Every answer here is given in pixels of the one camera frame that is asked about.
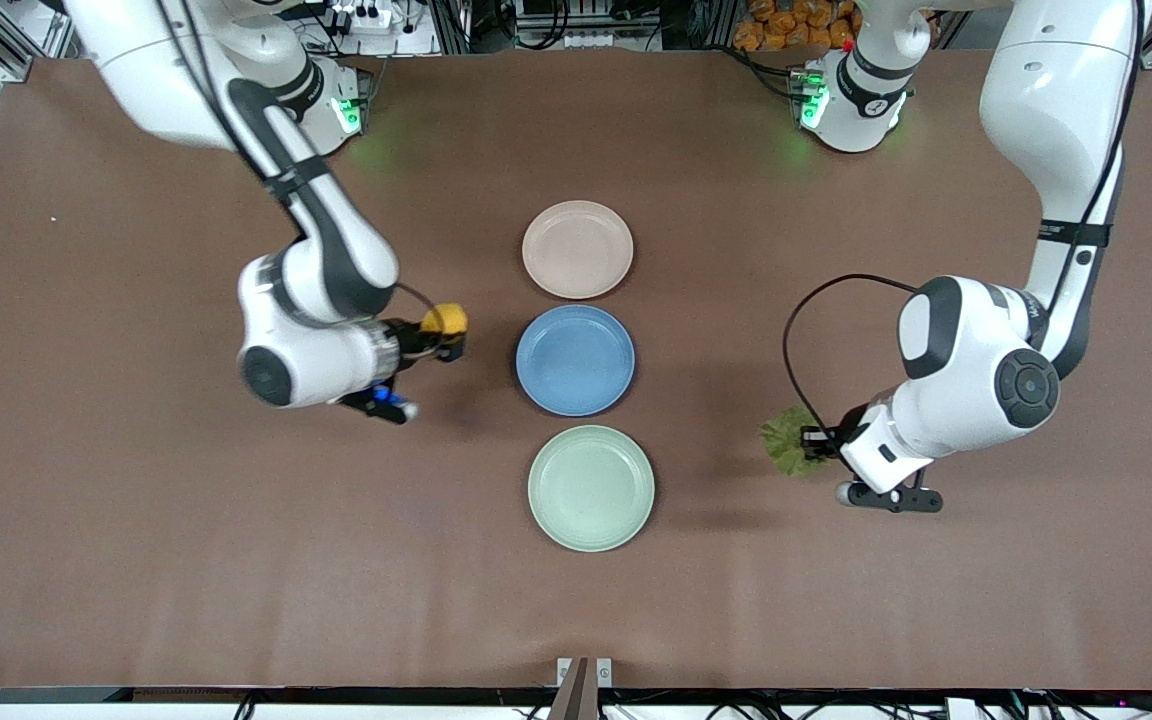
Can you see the blue round plate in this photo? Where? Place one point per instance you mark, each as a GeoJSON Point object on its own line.
{"type": "Point", "coordinates": [575, 360]}

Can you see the green lettuce leaf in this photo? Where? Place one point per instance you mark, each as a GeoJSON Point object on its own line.
{"type": "Point", "coordinates": [784, 440]}

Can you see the metal table edge bracket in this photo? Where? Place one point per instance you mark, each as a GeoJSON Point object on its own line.
{"type": "Point", "coordinates": [584, 685]}

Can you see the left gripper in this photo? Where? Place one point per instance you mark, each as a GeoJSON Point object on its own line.
{"type": "Point", "coordinates": [829, 440]}

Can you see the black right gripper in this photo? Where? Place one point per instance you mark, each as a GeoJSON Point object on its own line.
{"type": "Point", "coordinates": [412, 341]}

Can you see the light green round plate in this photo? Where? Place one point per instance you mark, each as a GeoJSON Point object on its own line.
{"type": "Point", "coordinates": [591, 488]}

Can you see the white power strip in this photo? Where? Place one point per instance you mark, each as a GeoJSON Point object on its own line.
{"type": "Point", "coordinates": [366, 15]}

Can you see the yellow lemon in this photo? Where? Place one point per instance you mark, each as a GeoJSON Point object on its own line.
{"type": "Point", "coordinates": [446, 319]}

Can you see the bag of orange fruit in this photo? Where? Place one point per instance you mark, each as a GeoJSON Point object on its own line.
{"type": "Point", "coordinates": [786, 25]}

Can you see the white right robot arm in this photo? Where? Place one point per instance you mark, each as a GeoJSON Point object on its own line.
{"type": "Point", "coordinates": [316, 270]}

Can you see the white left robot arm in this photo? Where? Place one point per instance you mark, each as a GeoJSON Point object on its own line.
{"type": "Point", "coordinates": [976, 380]}

